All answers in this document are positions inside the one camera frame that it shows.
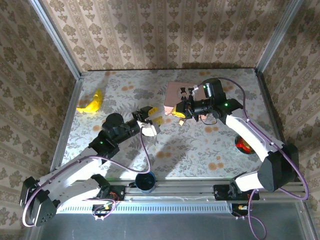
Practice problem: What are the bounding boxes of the grey metal sheet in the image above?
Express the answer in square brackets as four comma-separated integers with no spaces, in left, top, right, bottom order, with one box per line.
[26,199,316,240]

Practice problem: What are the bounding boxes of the blue mug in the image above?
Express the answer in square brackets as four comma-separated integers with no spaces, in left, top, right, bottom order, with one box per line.
[128,169,157,194]

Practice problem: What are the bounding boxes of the red object in dark bowl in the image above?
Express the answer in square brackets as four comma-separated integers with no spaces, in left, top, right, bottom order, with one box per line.
[234,134,256,155]

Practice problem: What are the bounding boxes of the small connector board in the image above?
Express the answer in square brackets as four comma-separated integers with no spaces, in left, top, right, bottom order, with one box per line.
[231,202,254,221]
[91,203,114,221]

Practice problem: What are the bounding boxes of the yellow banana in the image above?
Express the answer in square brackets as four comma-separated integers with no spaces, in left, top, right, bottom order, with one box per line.
[76,89,104,114]

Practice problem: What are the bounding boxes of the white slotted cable duct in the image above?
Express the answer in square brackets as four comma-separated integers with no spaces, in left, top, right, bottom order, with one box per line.
[56,202,235,214]

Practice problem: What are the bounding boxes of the thin black cable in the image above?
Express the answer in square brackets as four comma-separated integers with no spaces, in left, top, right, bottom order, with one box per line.
[198,113,219,126]

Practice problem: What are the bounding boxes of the aluminium corner post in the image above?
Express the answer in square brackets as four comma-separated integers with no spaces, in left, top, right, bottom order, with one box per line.
[255,0,305,75]
[28,0,83,80]

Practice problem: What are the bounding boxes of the pink tin box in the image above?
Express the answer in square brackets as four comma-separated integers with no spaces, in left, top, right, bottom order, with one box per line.
[163,81,208,118]

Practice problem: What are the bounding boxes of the aluminium side rail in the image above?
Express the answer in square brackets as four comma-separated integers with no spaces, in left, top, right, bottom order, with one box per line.
[51,77,85,172]
[254,69,295,182]

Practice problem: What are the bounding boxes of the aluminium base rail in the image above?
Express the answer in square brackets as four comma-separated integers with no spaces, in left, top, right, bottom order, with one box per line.
[56,178,307,202]

